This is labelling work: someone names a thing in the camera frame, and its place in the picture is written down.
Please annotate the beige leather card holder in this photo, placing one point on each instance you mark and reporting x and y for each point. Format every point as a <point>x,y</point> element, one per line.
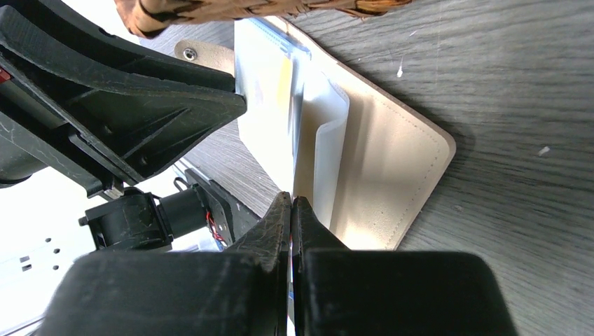
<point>366,162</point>

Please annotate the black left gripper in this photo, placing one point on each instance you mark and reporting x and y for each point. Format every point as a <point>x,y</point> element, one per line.
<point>98,109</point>

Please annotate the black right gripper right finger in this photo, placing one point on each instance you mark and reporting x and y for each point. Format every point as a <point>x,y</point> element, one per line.
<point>341,291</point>

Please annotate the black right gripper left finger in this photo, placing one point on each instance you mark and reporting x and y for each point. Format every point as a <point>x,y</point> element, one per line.
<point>240,291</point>

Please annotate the woven wicker divided basket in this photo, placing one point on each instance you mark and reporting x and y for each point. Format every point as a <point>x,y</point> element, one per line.
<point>149,18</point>

